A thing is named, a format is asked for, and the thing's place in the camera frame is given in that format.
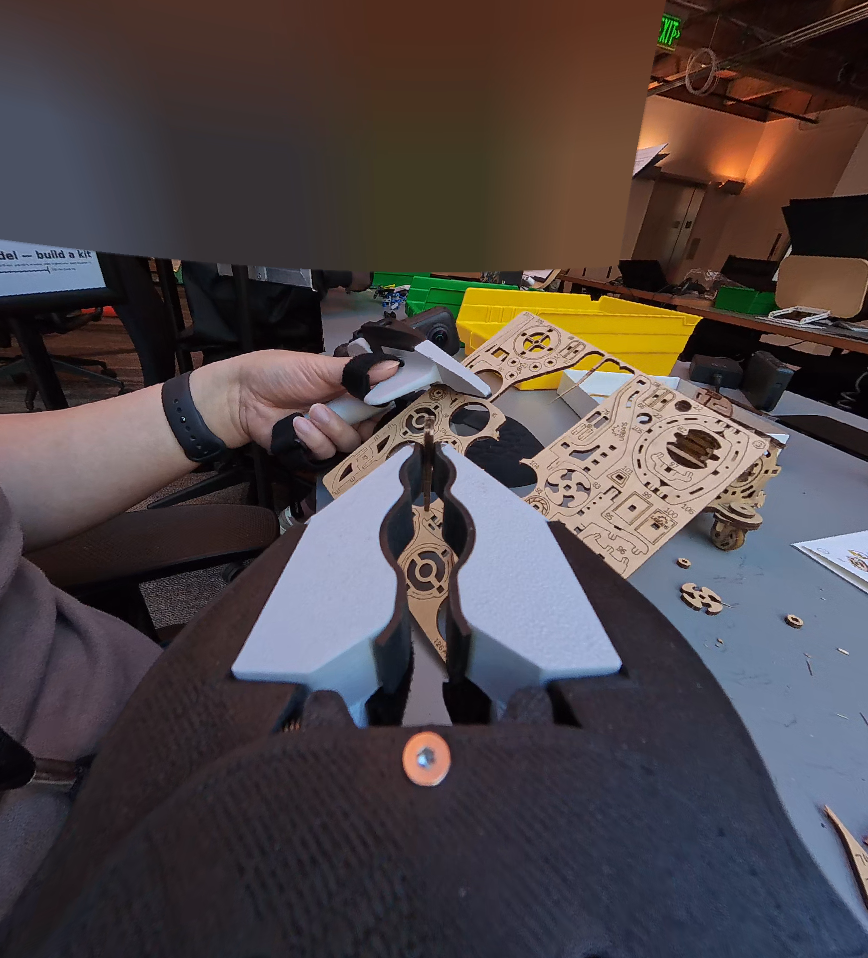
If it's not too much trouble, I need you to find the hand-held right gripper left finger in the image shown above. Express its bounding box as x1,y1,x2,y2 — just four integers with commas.
232,442,425,728

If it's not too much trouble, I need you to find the partly built wooden model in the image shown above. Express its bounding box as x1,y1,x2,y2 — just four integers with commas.
692,385,784,552

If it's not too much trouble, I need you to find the white screen with text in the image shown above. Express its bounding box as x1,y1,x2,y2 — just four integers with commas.
0,232,110,302

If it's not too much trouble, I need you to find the person's left forearm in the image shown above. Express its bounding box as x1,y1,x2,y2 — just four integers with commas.
0,378,203,555

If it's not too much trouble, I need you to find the yellow plastic bin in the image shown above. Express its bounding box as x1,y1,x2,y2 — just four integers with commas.
455,286,704,392

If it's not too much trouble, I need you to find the black box device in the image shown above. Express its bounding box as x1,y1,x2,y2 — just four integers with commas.
688,352,746,391
741,349,796,411

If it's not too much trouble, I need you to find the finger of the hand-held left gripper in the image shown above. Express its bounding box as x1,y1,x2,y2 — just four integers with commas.
412,340,495,400

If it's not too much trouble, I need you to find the beige document stand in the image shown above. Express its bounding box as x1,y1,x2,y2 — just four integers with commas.
767,254,868,325

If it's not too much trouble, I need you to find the black flat pad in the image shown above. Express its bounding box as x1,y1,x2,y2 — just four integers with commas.
777,412,868,474

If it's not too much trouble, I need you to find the small wooden part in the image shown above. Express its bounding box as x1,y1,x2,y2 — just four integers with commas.
421,415,438,513

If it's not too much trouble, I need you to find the black upright panel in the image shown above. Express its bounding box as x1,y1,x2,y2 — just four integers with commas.
781,193,868,261

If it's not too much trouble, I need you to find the person's grey-brown top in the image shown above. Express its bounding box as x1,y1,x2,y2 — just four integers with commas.
0,438,163,958

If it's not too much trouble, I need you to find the black fitness band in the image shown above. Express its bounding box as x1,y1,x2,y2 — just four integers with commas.
161,371,230,464

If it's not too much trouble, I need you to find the large wooden parts sheet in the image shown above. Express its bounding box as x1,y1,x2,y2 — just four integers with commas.
521,373,773,579

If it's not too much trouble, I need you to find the long wooden-edged table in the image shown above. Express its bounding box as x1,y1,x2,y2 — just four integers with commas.
557,273,868,369

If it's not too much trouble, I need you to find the black office chair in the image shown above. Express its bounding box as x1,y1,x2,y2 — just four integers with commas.
0,301,127,411

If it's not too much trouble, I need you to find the person's left hand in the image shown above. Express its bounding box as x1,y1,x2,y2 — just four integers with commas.
189,348,405,461

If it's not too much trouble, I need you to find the small green bin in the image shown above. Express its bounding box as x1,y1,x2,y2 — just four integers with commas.
713,286,779,316

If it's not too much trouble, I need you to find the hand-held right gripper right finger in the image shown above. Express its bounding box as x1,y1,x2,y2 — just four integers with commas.
435,442,624,724

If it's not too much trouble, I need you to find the wooden sheet with wheel cutout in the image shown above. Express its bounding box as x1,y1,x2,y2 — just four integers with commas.
461,310,633,392

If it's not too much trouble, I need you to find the wooden sheet with ring cutouts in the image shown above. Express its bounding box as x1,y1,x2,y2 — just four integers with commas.
320,384,504,663

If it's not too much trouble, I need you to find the white cardboard box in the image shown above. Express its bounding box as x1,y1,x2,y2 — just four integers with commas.
556,368,685,422

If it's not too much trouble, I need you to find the black textured pad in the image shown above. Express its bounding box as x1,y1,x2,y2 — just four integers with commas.
467,419,547,496

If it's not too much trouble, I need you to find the green plastic bin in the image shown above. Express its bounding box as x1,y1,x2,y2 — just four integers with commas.
403,274,521,317

